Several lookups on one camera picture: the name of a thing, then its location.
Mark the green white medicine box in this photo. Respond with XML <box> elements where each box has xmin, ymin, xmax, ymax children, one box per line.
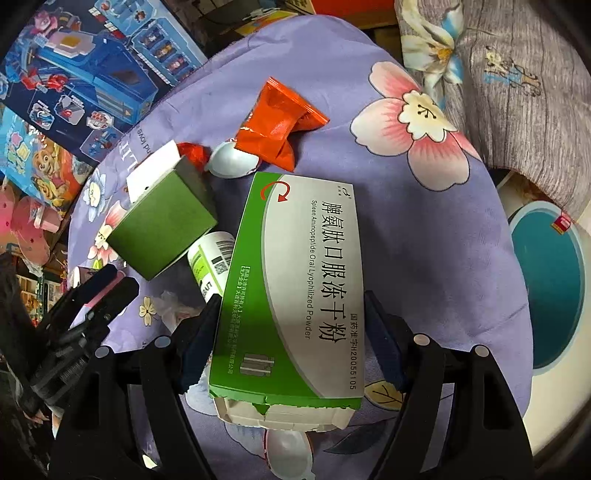
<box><xmin>208</xmin><ymin>172</ymin><xmax>365</xmax><ymax>433</ymax></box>

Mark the blue toy box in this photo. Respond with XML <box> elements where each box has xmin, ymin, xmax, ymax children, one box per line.
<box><xmin>0</xmin><ymin>0</ymin><xmax>208</xmax><ymax>163</ymax></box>

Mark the white bottle green label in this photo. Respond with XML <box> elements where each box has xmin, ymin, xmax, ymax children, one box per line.
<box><xmin>187</xmin><ymin>231</ymin><xmax>237</xmax><ymax>304</ymax></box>

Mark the blue grey plastic bin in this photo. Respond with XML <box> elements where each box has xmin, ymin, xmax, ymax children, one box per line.
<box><xmin>496</xmin><ymin>172</ymin><xmax>589</xmax><ymax>455</ymax></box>

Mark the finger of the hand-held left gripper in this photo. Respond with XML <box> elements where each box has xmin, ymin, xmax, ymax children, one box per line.
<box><xmin>68</xmin><ymin>266</ymin><xmax>120</xmax><ymax>308</ymax></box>
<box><xmin>87</xmin><ymin>281</ymin><xmax>140</xmax><ymax>326</ymax></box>

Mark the pink toy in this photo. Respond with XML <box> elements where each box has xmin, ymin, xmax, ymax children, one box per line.
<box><xmin>0</xmin><ymin>185</ymin><xmax>62</xmax><ymax>265</ymax></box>

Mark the purple floral cloth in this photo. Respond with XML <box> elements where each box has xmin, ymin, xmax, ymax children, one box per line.
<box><xmin>67</xmin><ymin>14</ymin><xmax>536</xmax><ymax>480</ymax></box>

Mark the orange snack packet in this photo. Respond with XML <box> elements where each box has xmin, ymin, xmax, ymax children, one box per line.
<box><xmin>235</xmin><ymin>77</ymin><xmax>331</xmax><ymax>174</ymax></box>

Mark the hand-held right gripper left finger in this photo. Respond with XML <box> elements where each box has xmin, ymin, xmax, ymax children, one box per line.
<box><xmin>48</xmin><ymin>294</ymin><xmax>222</xmax><ymax>480</ymax></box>

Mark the grey printed bedsheet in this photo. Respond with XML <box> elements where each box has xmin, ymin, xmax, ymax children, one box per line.
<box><xmin>397</xmin><ymin>0</ymin><xmax>591</xmax><ymax>223</ymax></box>

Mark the small green cardboard box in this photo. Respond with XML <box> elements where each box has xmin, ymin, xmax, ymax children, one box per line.
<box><xmin>106</xmin><ymin>141</ymin><xmax>219</xmax><ymax>281</ymax></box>

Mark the cartoon dog toy box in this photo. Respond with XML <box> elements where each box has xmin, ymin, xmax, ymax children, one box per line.
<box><xmin>0</xmin><ymin>105</ymin><xmax>94</xmax><ymax>219</ymax></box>

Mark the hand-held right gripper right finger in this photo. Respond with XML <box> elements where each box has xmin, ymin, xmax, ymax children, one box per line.
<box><xmin>364</xmin><ymin>290</ymin><xmax>533</xmax><ymax>480</ymax></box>

